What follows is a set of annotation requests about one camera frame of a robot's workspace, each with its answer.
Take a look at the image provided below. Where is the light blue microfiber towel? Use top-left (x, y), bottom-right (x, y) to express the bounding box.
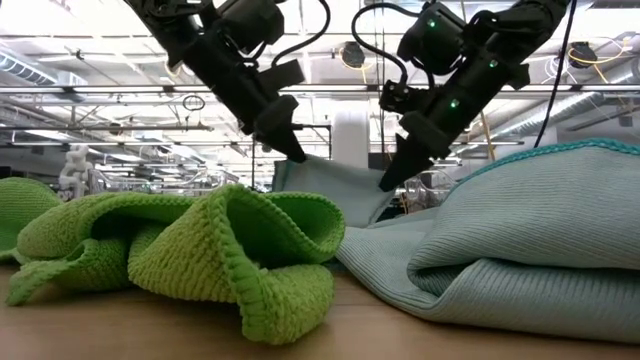
top-left (335, 138), bottom-right (640, 345)
top-left (272, 153), bottom-right (397, 230)

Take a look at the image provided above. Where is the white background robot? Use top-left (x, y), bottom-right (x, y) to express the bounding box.
top-left (57, 144), bottom-right (104, 202)

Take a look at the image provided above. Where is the silver ceiling rail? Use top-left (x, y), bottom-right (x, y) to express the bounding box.
top-left (0, 83), bottom-right (640, 100)

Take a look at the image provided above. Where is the grey hanging device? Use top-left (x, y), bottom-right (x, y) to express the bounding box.
top-left (339, 41), bottom-right (366, 69)

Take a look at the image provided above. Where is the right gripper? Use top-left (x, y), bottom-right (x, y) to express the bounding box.
top-left (378, 49), bottom-right (531, 193)

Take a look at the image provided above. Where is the black cable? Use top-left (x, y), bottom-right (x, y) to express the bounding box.
top-left (533, 0), bottom-right (579, 149)

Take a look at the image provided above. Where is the green microfiber towel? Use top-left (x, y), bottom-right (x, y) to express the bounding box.
top-left (5, 183), bottom-right (347, 346)
top-left (0, 176), bottom-right (64, 265)

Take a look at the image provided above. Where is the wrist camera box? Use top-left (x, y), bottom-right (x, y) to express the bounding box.
top-left (378, 79), bottom-right (419, 115)
top-left (259, 58), bottom-right (307, 94)

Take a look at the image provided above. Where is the black monitor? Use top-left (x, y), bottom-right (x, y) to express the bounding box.
top-left (368, 152), bottom-right (432, 194)

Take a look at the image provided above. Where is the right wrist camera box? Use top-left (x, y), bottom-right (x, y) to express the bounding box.
top-left (378, 79), bottom-right (419, 115)

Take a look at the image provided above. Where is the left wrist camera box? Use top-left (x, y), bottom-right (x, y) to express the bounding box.
top-left (259, 58), bottom-right (307, 94)

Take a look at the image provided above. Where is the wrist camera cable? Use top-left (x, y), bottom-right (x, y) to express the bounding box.
top-left (269, 0), bottom-right (332, 69)
top-left (350, 2), bottom-right (409, 86)

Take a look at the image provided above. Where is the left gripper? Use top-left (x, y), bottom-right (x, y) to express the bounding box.
top-left (182, 34), bottom-right (307, 164)

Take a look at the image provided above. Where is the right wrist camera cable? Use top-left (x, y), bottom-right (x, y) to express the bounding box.
top-left (350, 2), bottom-right (409, 86)

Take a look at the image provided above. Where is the brown ceiling pipe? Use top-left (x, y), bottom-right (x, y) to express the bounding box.
top-left (0, 123), bottom-right (216, 133)

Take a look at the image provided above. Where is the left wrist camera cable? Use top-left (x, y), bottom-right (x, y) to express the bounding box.
top-left (269, 0), bottom-right (332, 69)

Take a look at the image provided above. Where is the silver air duct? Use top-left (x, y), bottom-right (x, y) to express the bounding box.
top-left (452, 59), bottom-right (640, 157)
top-left (0, 52), bottom-right (90, 90)

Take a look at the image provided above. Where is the white pillar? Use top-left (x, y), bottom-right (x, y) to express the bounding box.
top-left (332, 110), bottom-right (371, 170)

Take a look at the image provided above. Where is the yellow cable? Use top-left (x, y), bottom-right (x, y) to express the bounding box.
top-left (477, 112), bottom-right (497, 162)

